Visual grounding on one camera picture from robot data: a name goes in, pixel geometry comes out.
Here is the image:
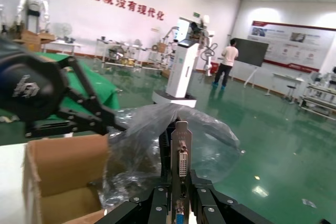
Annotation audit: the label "cluttered equipment bench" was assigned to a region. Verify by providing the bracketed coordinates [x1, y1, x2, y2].
[96, 37, 170, 73]

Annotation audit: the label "small white table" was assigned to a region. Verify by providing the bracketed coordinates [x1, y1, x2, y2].
[271, 72, 308, 99]

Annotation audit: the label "white frame workbench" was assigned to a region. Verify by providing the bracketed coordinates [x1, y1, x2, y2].
[299, 82, 336, 120]

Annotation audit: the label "info poster with red stripe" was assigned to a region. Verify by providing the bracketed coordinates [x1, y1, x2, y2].
[248, 20, 336, 72]

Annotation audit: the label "person in white shirt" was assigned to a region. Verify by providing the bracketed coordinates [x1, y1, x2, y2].
[211, 38, 239, 88]

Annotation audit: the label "white robot with hoses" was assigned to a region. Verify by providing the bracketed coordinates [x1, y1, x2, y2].
[190, 15, 219, 78]

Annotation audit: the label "white humanoid robot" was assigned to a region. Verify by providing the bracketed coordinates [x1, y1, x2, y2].
[15, 0, 51, 36]
[311, 67, 336, 88]

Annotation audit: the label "black stool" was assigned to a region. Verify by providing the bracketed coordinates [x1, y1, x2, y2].
[283, 84, 297, 103]

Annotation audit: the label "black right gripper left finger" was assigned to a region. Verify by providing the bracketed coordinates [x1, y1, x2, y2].
[96, 186, 173, 224]

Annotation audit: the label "stacked cardboard cartons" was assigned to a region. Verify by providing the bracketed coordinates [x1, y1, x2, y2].
[12, 29, 56, 51]

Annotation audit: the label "black display screen on stand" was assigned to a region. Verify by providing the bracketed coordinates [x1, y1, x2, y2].
[230, 37, 272, 96]

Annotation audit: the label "white fan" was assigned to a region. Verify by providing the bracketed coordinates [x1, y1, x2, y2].
[52, 22, 73, 38]

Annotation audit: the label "white work table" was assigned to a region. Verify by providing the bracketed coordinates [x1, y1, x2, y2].
[43, 39, 82, 56]

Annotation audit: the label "silver antistatic bag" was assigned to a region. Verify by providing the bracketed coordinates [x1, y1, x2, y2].
[101, 103, 242, 208]

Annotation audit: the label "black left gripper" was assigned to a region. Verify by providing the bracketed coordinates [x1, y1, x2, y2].
[0, 37, 127, 138]

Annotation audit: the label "brown cardboard box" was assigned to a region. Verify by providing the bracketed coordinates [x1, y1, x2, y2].
[22, 133, 110, 224]

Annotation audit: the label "graphics card with metal bracket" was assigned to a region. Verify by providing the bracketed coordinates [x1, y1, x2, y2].
[158, 119, 190, 224]

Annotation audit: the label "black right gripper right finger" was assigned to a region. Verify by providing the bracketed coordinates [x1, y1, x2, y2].
[189, 170, 266, 224]

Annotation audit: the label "white kiosk tower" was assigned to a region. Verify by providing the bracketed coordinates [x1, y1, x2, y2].
[153, 16, 200, 109]

